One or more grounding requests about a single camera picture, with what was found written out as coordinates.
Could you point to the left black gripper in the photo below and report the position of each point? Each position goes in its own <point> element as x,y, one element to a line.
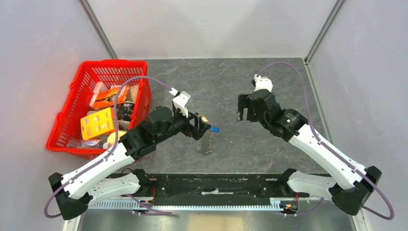
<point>196,131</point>

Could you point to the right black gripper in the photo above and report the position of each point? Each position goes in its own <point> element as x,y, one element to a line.
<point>244,101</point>

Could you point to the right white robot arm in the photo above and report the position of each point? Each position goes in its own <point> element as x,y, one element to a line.
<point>348,185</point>

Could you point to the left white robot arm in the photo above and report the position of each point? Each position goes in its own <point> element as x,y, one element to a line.
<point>111,156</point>

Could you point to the dark jar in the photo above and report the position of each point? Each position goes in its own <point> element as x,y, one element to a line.
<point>125,111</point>

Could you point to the yellow round sponge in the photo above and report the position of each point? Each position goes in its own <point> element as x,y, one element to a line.
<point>112,137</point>

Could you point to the yellow orange box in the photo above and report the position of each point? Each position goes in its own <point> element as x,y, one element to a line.
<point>97,124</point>

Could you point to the clear plastic bottle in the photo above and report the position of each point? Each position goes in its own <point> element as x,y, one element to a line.
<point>88,144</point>

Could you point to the red plastic basket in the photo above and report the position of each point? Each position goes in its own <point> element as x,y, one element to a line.
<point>88,110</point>

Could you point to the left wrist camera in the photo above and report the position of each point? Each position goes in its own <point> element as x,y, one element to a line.
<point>180,101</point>

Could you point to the aluminium rail frame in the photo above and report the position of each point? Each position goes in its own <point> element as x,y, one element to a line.
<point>146,203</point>

